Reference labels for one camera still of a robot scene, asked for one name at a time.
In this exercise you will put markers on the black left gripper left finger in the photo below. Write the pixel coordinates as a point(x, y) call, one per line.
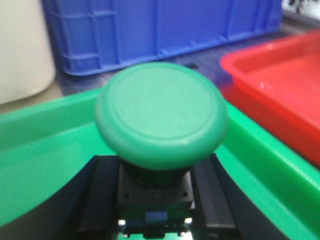
point(83, 209)

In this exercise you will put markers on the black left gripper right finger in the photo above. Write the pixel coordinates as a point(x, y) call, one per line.
point(230, 205)

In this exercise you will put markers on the green mushroom push button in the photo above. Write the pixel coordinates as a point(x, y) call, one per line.
point(164, 122)

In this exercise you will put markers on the green plastic tray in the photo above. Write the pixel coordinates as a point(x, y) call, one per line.
point(43, 146)

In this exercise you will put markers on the red plastic tray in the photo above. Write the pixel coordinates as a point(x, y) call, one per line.
point(277, 84)

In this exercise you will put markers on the white cylindrical container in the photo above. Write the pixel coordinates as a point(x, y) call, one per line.
point(26, 60)

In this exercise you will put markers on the blue plastic crate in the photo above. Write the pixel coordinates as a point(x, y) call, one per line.
point(95, 36)

